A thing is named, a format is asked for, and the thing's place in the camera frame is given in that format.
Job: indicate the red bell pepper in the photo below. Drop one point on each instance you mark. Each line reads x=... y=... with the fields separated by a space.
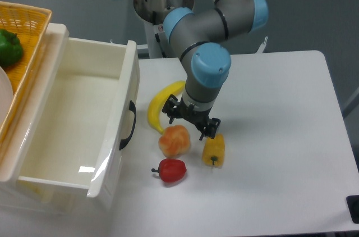
x=170 y=170

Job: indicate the yellow banana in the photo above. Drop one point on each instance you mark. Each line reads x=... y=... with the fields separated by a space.
x=158 y=101

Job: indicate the white plate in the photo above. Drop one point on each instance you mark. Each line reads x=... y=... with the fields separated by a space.
x=6 y=95

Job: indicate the black corner object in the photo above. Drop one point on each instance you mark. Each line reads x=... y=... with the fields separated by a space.
x=353 y=206

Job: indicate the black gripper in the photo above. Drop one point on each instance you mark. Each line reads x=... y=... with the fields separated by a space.
x=179 y=110

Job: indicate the black drawer handle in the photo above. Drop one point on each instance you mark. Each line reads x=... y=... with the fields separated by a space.
x=130 y=125

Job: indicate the round orange bread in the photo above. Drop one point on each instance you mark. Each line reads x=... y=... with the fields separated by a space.
x=174 y=141

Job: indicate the green bell pepper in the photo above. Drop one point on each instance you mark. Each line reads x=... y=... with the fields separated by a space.
x=11 y=48

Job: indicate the yellow woven basket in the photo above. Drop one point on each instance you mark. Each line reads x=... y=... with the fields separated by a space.
x=29 y=23

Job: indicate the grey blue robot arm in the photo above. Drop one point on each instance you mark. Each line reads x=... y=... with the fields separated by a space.
x=196 y=40

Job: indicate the yellow bell pepper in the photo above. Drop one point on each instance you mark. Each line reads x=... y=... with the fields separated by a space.
x=213 y=153

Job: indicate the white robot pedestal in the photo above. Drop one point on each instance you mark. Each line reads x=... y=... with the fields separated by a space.
x=154 y=34

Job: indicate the white plastic drawer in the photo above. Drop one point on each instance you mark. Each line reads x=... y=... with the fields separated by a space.
x=63 y=145

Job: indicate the white bracket behind table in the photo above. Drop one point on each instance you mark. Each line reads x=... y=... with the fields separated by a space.
x=262 y=46

